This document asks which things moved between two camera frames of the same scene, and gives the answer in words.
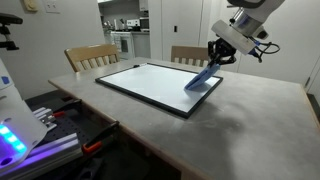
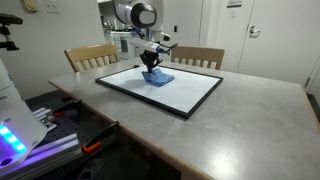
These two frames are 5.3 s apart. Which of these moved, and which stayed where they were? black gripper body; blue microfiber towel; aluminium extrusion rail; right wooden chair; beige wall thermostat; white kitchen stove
Moved: black gripper body; blue microfiber towel
Stayed: beige wall thermostat; aluminium extrusion rail; white kitchen stove; right wooden chair
